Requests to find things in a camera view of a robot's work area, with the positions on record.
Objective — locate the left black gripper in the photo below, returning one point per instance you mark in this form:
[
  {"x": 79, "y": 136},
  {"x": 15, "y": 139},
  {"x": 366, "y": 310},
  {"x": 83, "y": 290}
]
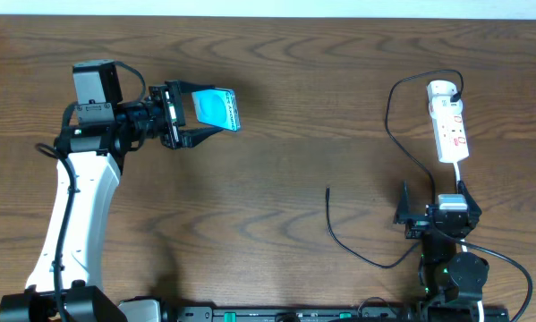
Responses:
[{"x": 174, "y": 134}]

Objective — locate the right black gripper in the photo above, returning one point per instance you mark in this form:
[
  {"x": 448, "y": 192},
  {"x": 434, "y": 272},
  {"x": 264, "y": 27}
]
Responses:
[{"x": 416, "y": 226}]

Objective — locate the Galaxy S25 smartphone cyan screen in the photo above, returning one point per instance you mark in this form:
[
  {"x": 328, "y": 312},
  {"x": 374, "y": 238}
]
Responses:
[{"x": 217, "y": 107}]

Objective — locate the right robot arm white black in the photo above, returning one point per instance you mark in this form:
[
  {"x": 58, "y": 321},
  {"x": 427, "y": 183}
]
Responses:
[{"x": 453, "y": 279}]

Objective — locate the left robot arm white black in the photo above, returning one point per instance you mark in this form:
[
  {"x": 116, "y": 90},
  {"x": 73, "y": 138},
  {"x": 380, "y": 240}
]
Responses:
[{"x": 97, "y": 132}]

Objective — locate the white USB charger adapter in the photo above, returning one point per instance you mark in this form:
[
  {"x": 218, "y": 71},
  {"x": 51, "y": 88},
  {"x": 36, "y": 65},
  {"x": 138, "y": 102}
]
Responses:
[{"x": 443, "y": 88}]

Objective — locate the white power strip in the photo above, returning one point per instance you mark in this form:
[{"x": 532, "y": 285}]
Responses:
[{"x": 448, "y": 126}]

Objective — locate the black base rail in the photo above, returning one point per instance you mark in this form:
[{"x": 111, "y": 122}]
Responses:
[{"x": 367, "y": 313}]

